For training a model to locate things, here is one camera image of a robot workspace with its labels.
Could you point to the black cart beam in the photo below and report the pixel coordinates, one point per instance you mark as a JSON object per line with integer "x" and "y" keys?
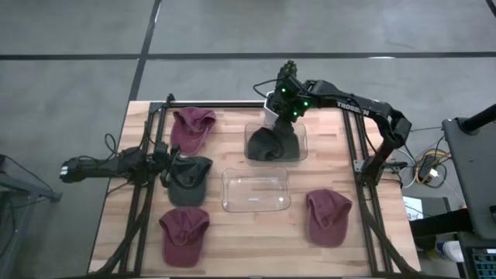
{"x": 441, "y": 222}

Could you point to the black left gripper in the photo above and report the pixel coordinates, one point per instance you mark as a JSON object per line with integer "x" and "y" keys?
{"x": 160, "y": 157}

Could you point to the black pole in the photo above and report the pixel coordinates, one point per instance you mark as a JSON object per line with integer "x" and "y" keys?
{"x": 480, "y": 118}

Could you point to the black aluminium table frame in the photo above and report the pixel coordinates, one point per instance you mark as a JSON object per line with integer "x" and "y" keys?
{"x": 350, "y": 135}

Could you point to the white plastic bottle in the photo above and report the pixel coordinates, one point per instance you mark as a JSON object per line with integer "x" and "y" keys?
{"x": 451, "y": 251}

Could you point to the white paper sheet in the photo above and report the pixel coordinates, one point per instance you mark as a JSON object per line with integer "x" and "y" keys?
{"x": 412, "y": 207}

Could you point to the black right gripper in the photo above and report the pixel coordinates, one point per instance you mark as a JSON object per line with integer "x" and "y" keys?
{"x": 290, "y": 98}

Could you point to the clear plastic bin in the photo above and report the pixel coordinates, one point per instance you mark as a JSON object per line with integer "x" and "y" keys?
{"x": 304, "y": 133}
{"x": 255, "y": 190}

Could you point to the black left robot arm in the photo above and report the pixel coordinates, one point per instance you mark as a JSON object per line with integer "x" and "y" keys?
{"x": 97, "y": 168}

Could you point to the maroon baseball cap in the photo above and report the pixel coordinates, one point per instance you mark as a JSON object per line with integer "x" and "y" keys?
{"x": 190, "y": 131}
{"x": 327, "y": 221}
{"x": 184, "y": 240}

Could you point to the white plug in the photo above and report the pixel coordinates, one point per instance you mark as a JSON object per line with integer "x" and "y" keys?
{"x": 434, "y": 173}

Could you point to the black keyboard device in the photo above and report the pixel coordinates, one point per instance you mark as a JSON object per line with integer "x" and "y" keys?
{"x": 484, "y": 263}

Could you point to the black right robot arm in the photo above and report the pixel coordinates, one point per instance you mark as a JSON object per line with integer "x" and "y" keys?
{"x": 348, "y": 104}

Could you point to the black baseball cap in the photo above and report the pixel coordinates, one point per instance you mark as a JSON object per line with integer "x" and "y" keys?
{"x": 267, "y": 147}

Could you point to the dark grey baseball cap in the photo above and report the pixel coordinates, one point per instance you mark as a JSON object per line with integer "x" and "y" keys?
{"x": 190, "y": 190}

